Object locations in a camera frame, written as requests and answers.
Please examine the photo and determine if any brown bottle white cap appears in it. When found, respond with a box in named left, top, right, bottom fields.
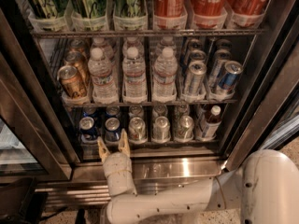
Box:
left=197, top=105, right=221, bottom=141

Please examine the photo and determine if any blue pepsi can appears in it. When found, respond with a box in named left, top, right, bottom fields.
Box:
left=83, top=107, right=99, bottom=121
left=79, top=117, right=99, bottom=143
left=105, top=118, right=121, bottom=142
left=106, top=105, right=121, bottom=119

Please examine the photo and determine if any blue pepsi can front left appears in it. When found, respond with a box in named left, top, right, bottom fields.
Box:
left=79, top=117, right=99, bottom=143

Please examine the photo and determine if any gold can front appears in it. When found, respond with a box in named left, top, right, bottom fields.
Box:
left=58, top=65, right=87, bottom=99

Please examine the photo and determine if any water bottle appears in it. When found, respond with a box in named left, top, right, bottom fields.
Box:
left=122, top=47, right=148, bottom=104
left=152, top=47, right=178, bottom=103
left=88, top=48, right=119, bottom=104

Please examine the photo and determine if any blue silver energy can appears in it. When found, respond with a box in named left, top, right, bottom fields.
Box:
left=216, top=61, right=243, bottom=95

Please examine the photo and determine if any water bottle front right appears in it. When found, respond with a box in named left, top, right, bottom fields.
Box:
left=152, top=47, right=178, bottom=103

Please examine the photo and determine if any gold can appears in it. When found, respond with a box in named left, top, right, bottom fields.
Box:
left=63, top=51, right=90, bottom=85
left=58, top=65, right=87, bottom=99

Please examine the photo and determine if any fridge glass door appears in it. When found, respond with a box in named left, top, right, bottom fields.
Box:
left=0, top=10, right=72, bottom=183
left=224, top=16, right=299, bottom=172

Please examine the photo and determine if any fridge glass door right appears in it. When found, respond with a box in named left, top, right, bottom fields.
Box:
left=224, top=16, right=299, bottom=172

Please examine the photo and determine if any green can top middle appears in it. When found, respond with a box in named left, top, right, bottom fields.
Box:
left=68, top=0, right=110, bottom=20

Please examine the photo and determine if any gold can middle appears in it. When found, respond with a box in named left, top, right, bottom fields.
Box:
left=63, top=51, right=90, bottom=85

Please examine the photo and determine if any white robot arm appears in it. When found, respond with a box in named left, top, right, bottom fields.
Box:
left=97, top=131, right=299, bottom=224

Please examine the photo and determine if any red coca-cola can left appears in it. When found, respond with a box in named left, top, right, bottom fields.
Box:
left=154, top=0, right=184, bottom=18

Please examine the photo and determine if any fridge glass door left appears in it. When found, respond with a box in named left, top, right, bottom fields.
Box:
left=0, top=10, right=72, bottom=183

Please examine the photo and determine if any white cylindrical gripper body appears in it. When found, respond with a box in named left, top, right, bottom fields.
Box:
left=103, top=152, right=136, bottom=197

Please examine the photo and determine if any silver green can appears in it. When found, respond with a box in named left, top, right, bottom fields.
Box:
left=129, top=117, right=147, bottom=144
left=174, top=115, right=194, bottom=142

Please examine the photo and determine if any green can top right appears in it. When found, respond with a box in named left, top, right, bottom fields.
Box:
left=115, top=0, right=145, bottom=18

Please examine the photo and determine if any steel fridge base grille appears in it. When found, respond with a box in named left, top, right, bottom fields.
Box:
left=36, top=158, right=224, bottom=209

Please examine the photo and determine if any water bottle front middle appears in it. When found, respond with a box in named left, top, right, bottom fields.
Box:
left=122, top=47, right=148, bottom=104

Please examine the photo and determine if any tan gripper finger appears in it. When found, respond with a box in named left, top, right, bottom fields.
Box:
left=97, top=137, right=110, bottom=162
left=118, top=129, right=131, bottom=157

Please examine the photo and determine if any water bottle front left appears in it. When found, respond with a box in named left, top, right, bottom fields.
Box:
left=88, top=48, right=119, bottom=104

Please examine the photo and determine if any blue pepsi can rear left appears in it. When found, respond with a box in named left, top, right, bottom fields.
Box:
left=83, top=107, right=99, bottom=121

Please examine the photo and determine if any silver energy can front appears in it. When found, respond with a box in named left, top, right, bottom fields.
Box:
left=183, top=61, right=206, bottom=96

